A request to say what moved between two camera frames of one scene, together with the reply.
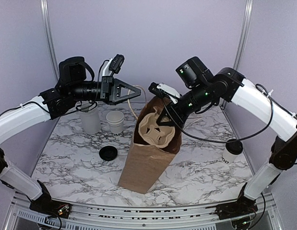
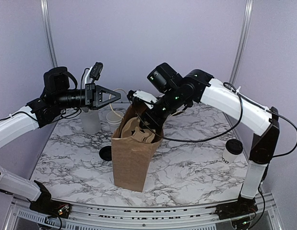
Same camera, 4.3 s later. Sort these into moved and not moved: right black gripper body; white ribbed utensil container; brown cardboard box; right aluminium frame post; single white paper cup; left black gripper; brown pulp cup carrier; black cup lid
Moved: brown pulp cup carrier; right black gripper body; brown cardboard box; left black gripper
Not moved: right aluminium frame post; single white paper cup; black cup lid; white ribbed utensil container
